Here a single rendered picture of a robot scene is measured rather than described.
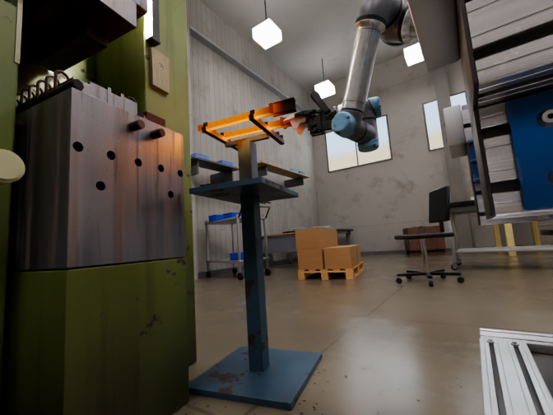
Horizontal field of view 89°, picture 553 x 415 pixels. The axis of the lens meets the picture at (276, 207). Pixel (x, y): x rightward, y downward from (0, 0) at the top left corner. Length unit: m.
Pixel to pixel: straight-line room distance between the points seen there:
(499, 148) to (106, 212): 0.82
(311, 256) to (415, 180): 5.48
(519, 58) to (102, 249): 0.84
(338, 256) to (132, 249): 3.06
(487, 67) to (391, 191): 8.56
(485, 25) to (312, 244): 3.58
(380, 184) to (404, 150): 1.15
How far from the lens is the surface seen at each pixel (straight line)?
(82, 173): 0.86
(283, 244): 5.58
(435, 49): 0.38
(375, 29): 1.08
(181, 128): 1.45
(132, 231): 0.91
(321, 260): 3.75
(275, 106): 1.10
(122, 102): 1.08
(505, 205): 0.28
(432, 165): 8.74
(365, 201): 8.96
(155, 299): 0.97
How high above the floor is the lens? 0.49
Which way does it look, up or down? 7 degrees up
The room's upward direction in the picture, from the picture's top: 4 degrees counter-clockwise
